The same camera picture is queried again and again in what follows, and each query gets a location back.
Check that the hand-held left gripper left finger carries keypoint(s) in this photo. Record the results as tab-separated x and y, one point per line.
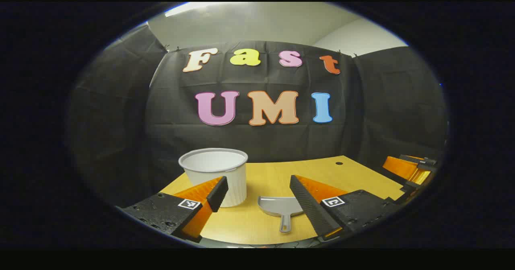
219	193

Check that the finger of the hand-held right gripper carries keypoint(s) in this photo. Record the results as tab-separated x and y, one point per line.
398	167

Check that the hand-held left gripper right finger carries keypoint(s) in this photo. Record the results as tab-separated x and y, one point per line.
309	207

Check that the grey plastic dustpan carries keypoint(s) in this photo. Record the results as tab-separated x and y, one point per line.
277	205

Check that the white ribbed garbage bin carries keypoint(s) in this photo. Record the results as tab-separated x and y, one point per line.
213	162

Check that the wooden desktop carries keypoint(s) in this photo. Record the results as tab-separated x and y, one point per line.
265	177

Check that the black backdrop cloth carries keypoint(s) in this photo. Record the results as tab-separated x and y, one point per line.
261	141

